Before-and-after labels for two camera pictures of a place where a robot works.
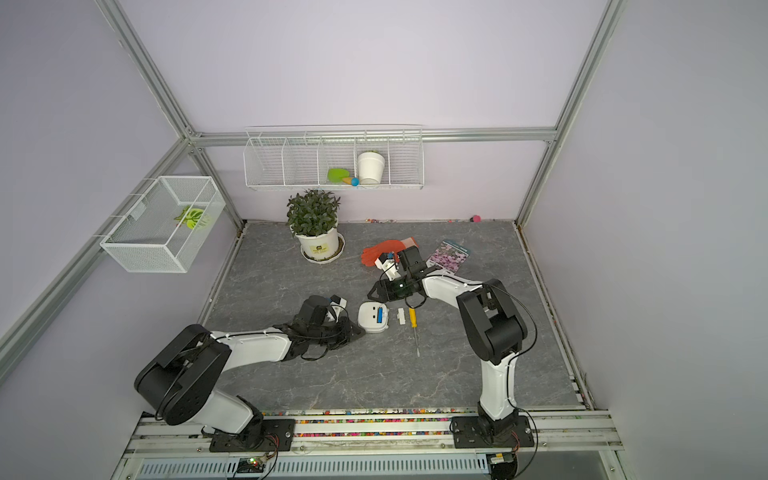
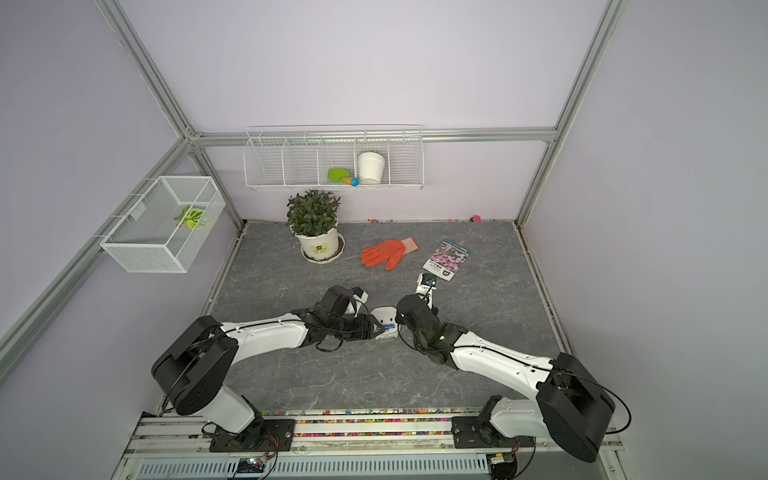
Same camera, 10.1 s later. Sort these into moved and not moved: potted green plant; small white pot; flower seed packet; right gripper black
Moved: right gripper black
Not moved: potted green plant; flower seed packet; small white pot
